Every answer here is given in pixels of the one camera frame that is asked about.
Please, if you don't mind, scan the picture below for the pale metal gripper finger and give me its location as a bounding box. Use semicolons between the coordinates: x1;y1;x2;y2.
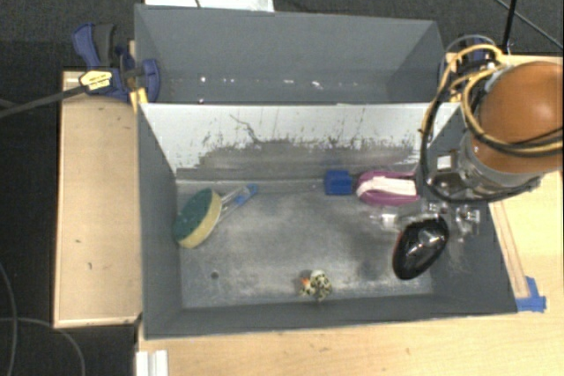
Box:
372;202;447;230
407;207;481;261

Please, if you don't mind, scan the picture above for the black computer mouse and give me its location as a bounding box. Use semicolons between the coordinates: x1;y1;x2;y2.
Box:
391;217;451;281

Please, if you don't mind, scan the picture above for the blue block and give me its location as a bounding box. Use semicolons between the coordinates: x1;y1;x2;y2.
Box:
323;169;356;196

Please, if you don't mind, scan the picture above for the spotted toy animal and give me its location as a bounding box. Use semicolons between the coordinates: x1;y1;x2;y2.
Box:
298;269;333;302

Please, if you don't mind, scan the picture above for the grey metal bin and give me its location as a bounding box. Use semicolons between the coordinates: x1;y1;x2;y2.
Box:
133;3;519;340

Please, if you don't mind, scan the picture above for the clear tube with blue cap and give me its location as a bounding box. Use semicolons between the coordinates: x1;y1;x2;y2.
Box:
219;183;259;220

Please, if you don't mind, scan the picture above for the green and yellow sponge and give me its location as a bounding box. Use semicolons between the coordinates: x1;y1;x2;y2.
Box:
171;188;224;250

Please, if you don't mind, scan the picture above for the pale wood board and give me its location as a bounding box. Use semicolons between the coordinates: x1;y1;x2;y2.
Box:
53;70;145;329

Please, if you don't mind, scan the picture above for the purple and white ring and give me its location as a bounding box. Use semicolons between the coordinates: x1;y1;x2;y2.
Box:
354;170;420;207

